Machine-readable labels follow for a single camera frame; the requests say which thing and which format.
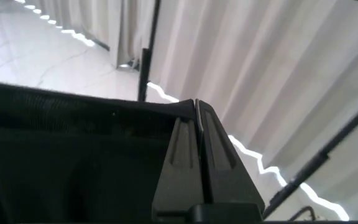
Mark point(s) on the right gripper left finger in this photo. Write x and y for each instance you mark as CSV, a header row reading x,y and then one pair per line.
x,y
179,180

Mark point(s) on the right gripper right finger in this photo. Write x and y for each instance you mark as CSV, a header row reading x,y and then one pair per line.
x,y
225,183

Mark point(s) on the black short-sleeved shirt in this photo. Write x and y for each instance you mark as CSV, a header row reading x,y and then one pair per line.
x,y
73,155

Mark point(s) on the black clothes rack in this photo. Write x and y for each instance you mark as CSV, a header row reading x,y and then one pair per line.
x,y
145,74

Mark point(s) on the white curtain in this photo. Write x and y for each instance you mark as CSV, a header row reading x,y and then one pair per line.
x,y
259,62

